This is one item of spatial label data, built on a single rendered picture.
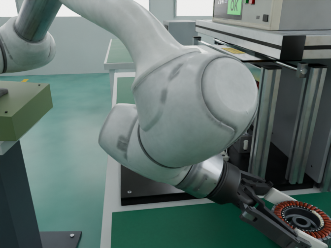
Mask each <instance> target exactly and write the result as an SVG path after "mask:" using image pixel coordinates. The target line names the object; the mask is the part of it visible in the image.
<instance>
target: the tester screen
mask: <svg viewBox="0 0 331 248"><path fill-rule="evenodd" d="M215 7H227V11H226V13H225V12H215V11H214V15H222V16H233V17H240V16H241V15H232V14H227V13H228V0H224V5H218V0H215Z"/></svg>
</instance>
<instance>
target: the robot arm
mask: <svg viewBox="0 0 331 248"><path fill-rule="evenodd" d="M62 4H63V5H64V6H66V7H67V8H68V9H70V10H71V11H73V12H75V13H76V14H78V15H80V16H82V17H83V18H85V19H87V20H89V21H91V22H92V23H94V24H96V25H98V26H100V27H101V28H103V29H105V30H107V31H108V32H110V33H112V34H113V35H115V36H116V37H117V38H119V39H120V40H121V42H122V43H123V44H124V45H125V47H126V49H127V50H128V52H129V54H130V56H131V58H132V60H133V63H134V66H135V79H134V82H133V84H132V86H131V91H132V93H133V97H134V101H135V104H127V103H118V104H116V105H115V106H114V107H113V108H112V109H111V111H110V112H109V113H108V115H107V116H106V118H105V120H104V121H103V124H102V126H101V129H100V132H99V145H100V146H101V148H102V149H103V150H104V151H105V152H106V153H107V154H108V155H110V156H111V157H112V158H113V159H115V160H116V161H117V162H118V163H120V164H121V165H123V166H125V167H126V168H128V169H130V170H132V171H134V172H136V173H138V174H140V175H142V176H144V177H146V178H149V179H151V180H154V181H156V182H161V183H166V184H169V185H172V186H174V187H175V188H177V189H180V190H182V191H184V192H186V193H188V194H190V195H192V196H194V197H196V198H204V197H205V198H207V199H209V200H211V201H213V202H215V203H217V204H220V205H223V204H227V203H233V204H234V205H235V206H236V207H238V208H239V209H241V211H242V213H241V214H240V216H239V218H240V219H241V220H242V221H244V222H246V223H248V224H250V225H252V226H253V227H254V228H256V229H257V230H259V231H260V232H261V233H263V234H264V235H266V236H267V237H268V238H270V239H271V240H272V241H274V242H275V243H277V244H278V245H279V246H280V247H282V248H295V247H297V248H328V246H327V244H325V243H323V242H321V241H319V240H318V239H316V238H314V237H312V236H310V235H308V234H306V233H304V232H303V231H301V230H299V229H297V228H295V229H294V230H293V229H292V228H291V227H290V226H289V225H287V224H286V223H285V222H284V221H283V220H281V219H280V218H279V217H278V216H277V215H276V214H274V213H273V212H272V211H271V210H270V209H268V208H267V207H266V206H265V202H264V201H263V200H262V199H261V198H259V197H258V195H260V196H264V195H265V196H264V199H265V200H267V201H269V202H271V203H273V204H276V203H278V202H281V201H286V200H288V201H289V200H293V201H297V200H295V199H293V198H292V197H290V196H288V195H286V194H284V193H282V192H280V191H278V190H277V189H275V188H273V187H272V186H273V183H272V182H270V181H268V182H267V184H266V183H265V181H266V180H265V179H264V178H262V177H259V176H256V175H253V174H250V173H248V172H245V171H242V170H239V168H238V167H236V166H234V165H233V164H231V163H229V162H227V161H225V160H223V157H222V155H221V154H220V153H221V152H223V151H224V150H226V149H227V148H228V147H229V146H231V145H232V144H233V143H234V142H236V141H237V140H238V139H239V138H240V137H241V136H242V135H243V134H244V133H245V132H246V131H247V129H248V128H249V127H250V125H251V123H252V122H253V120H254V118H255V116H256V113H257V110H258V106H259V92H258V87H257V84H256V81H255V79H254V77H253V75H252V73H251V72H250V70H249V69H248V67H247V66H246V65H245V64H244V63H243V62H241V61H240V60H239V59H237V58H235V57H233V56H230V55H226V54H222V53H212V52H205V53H202V52H201V51H200V49H198V48H190V47H186V46H183V45H181V44H180V43H178V42H177V41H176V40H175V39H174V38H173V36H172V35H171V34H170V33H169V32H168V31H167V29H166V28H165V27H164V26H163V25H162V24H161V22H160V21H159V20H158V19H157V18H156V17H155V16H154V15H153V14H152V13H151V12H149V11H148V10H147V9H146V8H145V7H143V6H142V5H140V4H139V3H137V2H135V1H134V0H24V1H23V4H22V6H21V9H20V11H19V14H18V16H14V17H12V18H10V19H9V20H8V21H7V22H6V23H5V24H4V25H3V26H1V27H0V74H3V73H14V72H22V71H28V70H33V69H37V68H41V67H43V66H45V65H47V64H48V63H49V62H51V61H52V60H53V58H54V57H55V54H56V44H55V41H54V38H53V37H52V35H51V34H50V33H49V32H48V30H49V28H50V26H51V24H52V22H53V21H54V19H55V17H56V15H57V13H58V11H59V10H60V8H61V6H62ZM271 187H272V188H271ZM257 203H258V204H259V205H258V206H257V207H256V208H255V207H254V206H255V205H256V204H257Z"/></svg>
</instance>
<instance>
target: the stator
mask: <svg viewBox="0 0 331 248"><path fill-rule="evenodd" d="M307 204H308V203H305V202H304V204H303V202H301V201H293V200H289V201H288V200H286V201H281V202H278V203H276V204H275V205H274V206H273V208H272V209H271V211H272V212H273V213H274V214H276V215H277V216H278V217H279V218H280V219H281V220H283V221H284V222H285V223H286V224H287V225H289V226H290V227H291V228H292V229H293V230H294V229H295V228H297V229H299V230H301V231H303V232H304V233H306V234H308V235H310V236H312V237H314V238H316V239H318V240H319V241H321V242H323V243H325V244H327V246H328V248H329V247H330V245H331V218H330V217H329V216H328V215H327V214H326V213H325V212H323V211H322V210H320V209H318V208H317V207H315V206H313V205H311V204H308V205H307ZM288 219H292V220H291V221H290V222H288V221H287V220H288ZM310 226H313V228H312V227H310Z"/></svg>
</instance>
